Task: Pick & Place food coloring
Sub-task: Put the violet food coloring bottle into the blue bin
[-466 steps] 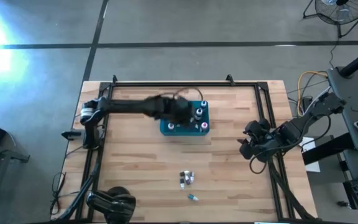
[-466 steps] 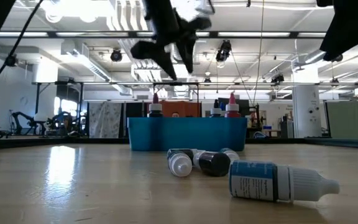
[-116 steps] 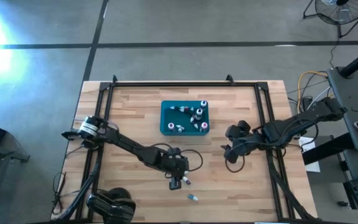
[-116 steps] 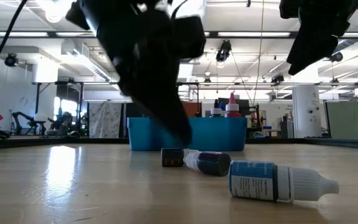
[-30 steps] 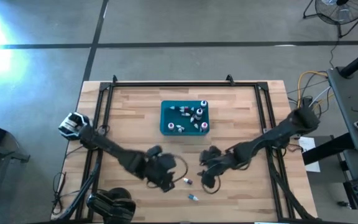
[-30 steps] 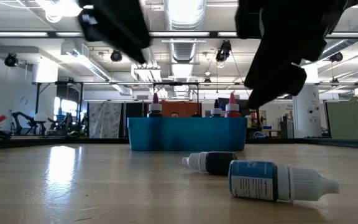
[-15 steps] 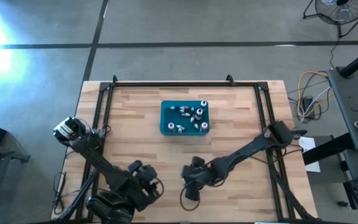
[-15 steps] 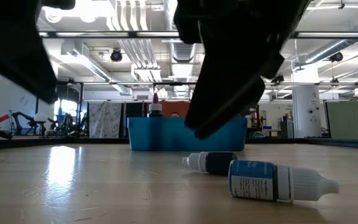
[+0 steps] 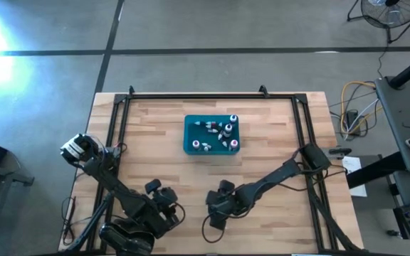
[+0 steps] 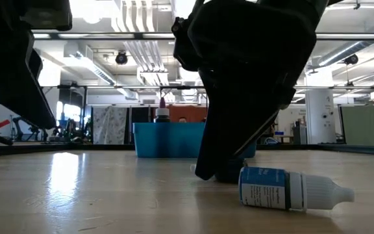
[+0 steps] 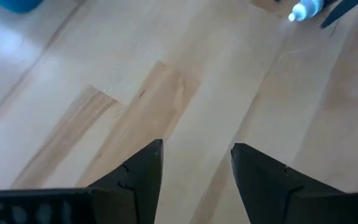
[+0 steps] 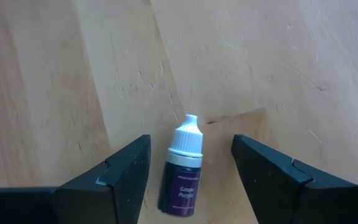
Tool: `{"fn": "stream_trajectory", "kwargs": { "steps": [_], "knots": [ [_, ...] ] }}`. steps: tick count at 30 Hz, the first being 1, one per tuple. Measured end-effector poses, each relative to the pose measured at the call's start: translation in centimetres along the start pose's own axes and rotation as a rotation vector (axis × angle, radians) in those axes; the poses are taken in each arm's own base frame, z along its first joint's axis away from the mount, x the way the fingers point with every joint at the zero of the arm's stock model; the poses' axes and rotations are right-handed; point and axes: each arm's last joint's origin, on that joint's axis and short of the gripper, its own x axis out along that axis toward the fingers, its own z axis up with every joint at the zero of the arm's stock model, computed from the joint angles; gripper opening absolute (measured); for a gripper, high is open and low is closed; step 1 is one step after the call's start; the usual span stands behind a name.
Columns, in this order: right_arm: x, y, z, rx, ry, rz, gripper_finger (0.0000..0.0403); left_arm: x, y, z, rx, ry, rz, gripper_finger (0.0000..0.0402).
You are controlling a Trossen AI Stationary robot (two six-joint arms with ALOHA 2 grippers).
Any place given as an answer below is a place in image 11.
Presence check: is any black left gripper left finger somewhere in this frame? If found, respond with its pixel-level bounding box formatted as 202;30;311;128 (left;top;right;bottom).
87;139;165;224

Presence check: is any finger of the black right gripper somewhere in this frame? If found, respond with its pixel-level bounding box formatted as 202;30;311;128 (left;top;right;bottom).
320;0;358;29

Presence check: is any small teal food coloring bottle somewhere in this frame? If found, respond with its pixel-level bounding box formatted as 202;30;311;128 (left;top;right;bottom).
287;0;326;22

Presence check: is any teal plastic bin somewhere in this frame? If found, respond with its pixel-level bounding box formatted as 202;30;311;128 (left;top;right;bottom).
0;0;45;14

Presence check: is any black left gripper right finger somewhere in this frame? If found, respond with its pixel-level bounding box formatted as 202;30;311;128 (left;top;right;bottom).
231;142;344;224

